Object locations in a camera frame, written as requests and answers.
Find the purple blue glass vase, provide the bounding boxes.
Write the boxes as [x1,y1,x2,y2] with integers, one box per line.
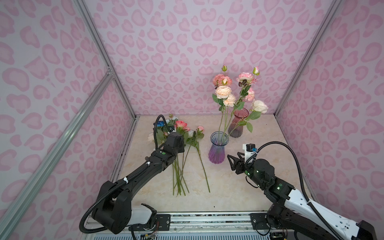
[209,131,229,164]

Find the pink multi bloom rose stem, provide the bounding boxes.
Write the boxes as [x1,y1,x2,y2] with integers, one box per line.
[227,67,260,129]

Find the blue flower stem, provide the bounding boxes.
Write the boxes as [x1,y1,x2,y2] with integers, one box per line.
[156,121,166,128]

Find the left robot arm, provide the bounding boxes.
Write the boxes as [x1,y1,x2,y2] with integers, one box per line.
[79,132,185,234]

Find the peach rose stem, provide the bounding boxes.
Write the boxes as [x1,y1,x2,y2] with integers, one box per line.
[212,86,237,132]

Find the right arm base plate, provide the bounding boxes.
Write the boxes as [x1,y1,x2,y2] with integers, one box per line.
[250,213,270,231]

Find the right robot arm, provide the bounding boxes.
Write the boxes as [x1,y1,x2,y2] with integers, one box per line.
[228,153,377,240]

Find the flower bunch on table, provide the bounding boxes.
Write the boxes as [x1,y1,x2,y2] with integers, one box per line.
[148,115,205,196]

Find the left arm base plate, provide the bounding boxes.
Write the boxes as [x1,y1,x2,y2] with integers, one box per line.
[128,214,171,232]

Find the left black cable conduit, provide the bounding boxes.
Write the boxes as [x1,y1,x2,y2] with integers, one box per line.
[78,114,172,234]

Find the red grey glass vase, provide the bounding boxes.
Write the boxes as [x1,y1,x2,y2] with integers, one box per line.
[228,108,249,138]

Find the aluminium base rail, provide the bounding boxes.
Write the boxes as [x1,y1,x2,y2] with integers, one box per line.
[80,211,344,240]

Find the aluminium frame post right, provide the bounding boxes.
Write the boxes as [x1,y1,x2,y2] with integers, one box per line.
[274,0,344,118]

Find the aluminium frame post left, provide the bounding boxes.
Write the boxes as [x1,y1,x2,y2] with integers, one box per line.
[73,0,137,120]

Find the aluminium frame post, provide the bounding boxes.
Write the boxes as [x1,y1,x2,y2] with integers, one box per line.
[274,0,344,118]
[73,0,137,120]

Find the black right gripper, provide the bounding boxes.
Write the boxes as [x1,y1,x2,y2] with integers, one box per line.
[226,152,267,190]

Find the aluminium diagonal frame bar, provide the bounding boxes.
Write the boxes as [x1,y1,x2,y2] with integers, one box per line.
[1,74,114,240]

